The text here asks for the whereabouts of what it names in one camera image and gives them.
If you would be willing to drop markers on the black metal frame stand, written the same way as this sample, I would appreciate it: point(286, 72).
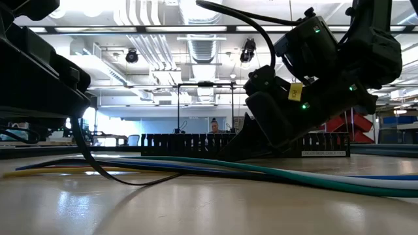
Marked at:
point(178, 107)

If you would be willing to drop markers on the person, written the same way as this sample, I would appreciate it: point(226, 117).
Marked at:
point(214, 125)

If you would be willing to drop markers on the grey office chair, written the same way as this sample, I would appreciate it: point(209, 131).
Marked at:
point(133, 140)

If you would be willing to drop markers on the black ceiling spotlight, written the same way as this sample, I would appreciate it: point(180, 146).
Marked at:
point(131, 56)
point(248, 50)

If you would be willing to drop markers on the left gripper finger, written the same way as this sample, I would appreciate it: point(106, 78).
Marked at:
point(29, 123)
point(55, 88)

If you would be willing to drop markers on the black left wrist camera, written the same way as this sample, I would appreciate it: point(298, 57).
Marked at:
point(29, 8)

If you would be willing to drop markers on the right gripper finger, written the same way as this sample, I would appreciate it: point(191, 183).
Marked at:
point(251, 147)

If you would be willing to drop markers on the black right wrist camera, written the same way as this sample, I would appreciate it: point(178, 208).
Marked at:
point(259, 80)

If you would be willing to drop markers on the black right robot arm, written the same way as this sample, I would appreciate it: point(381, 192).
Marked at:
point(369, 49)

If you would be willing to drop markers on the black aluminium table frame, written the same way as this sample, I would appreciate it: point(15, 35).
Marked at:
point(39, 152)

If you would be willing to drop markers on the blue storage bins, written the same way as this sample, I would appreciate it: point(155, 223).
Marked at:
point(400, 120)

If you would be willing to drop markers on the red storage bin rack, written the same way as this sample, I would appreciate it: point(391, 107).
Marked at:
point(359, 124)

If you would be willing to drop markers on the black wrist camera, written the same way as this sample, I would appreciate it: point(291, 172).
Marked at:
point(259, 80)
point(29, 8)

